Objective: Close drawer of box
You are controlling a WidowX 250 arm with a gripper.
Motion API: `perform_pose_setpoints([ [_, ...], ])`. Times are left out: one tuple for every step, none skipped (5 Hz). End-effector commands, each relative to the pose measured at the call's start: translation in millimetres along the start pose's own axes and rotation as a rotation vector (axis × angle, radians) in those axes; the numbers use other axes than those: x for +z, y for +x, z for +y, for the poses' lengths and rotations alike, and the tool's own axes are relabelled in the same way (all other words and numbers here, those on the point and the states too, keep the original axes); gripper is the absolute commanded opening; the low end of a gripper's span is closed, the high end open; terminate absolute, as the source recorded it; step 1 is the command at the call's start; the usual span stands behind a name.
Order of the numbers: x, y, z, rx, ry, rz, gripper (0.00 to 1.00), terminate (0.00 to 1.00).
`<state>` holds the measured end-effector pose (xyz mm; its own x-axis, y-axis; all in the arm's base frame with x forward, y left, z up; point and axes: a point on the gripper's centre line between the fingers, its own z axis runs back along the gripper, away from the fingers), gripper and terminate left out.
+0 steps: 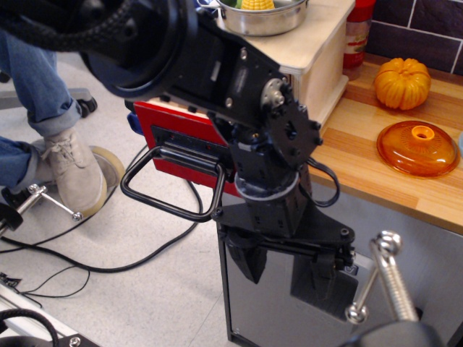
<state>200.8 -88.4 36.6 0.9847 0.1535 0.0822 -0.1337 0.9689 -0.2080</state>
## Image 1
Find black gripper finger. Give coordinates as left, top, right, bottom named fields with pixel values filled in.
left=290, top=255, right=358, bottom=322
left=225, top=234, right=267, bottom=284

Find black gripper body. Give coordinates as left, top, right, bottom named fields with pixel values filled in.
left=212, top=180, right=355, bottom=270

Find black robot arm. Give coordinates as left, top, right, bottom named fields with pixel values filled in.
left=1, top=1, right=354, bottom=304

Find light wooden box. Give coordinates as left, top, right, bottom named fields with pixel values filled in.
left=146, top=0, right=356, bottom=127

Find metal clamp screw right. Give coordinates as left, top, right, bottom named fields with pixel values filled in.
left=344, top=231, right=419, bottom=325

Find metal clamp screw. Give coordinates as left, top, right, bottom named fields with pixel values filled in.
left=344, top=231, right=419, bottom=325
left=0, top=183, right=83, bottom=238

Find orange glass lid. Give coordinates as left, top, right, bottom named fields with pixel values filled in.
left=376, top=121, right=460, bottom=178

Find roll of tape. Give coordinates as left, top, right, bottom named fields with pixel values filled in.
left=79, top=146, right=125, bottom=218

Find orange toy pumpkin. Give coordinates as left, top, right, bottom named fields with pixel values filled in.
left=374, top=58, right=431, bottom=111

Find stainless steel pot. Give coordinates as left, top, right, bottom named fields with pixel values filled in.
left=197, top=1, right=308, bottom=37

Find red lidded spice jar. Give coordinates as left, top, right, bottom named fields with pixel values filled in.
left=343, top=0, right=376, bottom=80

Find beige shoe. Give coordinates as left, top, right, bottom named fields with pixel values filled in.
left=41, top=128, right=107, bottom=218

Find yellow toy corn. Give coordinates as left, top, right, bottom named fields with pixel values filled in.
left=239, top=0, right=276, bottom=11

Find metal clamp screw left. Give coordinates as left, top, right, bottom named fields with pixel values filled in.
left=0, top=183, right=83, bottom=238

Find blue jeans leg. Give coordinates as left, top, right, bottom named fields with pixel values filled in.
left=1, top=30, right=80, bottom=190

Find office chair base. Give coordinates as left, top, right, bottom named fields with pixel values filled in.
left=0, top=71, right=98, bottom=119

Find black wire drawer handle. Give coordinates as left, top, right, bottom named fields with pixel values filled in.
left=121, top=145, right=226, bottom=223

